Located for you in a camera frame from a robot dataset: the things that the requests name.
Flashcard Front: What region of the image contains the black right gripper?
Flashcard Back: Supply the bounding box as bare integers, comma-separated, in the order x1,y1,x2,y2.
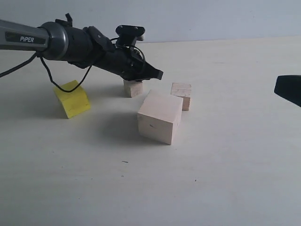
274,75,301,106

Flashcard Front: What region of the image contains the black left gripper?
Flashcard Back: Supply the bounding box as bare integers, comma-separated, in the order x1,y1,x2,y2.
94,45,163,81

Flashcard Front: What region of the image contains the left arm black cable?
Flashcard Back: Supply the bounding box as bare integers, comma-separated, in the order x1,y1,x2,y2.
0,53,95,93

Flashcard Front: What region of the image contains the yellow cube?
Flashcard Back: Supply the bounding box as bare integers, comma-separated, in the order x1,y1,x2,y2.
53,86,91,119

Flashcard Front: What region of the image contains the large wooden cube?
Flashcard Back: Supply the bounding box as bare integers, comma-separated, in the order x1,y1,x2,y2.
137,90,183,145

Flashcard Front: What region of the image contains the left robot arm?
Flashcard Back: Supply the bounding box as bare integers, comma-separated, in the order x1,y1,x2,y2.
0,14,163,81

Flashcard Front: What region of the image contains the medium wooden cube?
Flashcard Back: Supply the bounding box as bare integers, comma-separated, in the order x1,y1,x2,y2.
171,82,192,111

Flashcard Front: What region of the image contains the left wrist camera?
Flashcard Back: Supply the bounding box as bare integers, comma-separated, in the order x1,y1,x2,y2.
115,25,145,46

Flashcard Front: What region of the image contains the small wooden cube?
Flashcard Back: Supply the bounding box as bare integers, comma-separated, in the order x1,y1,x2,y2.
123,80,143,98

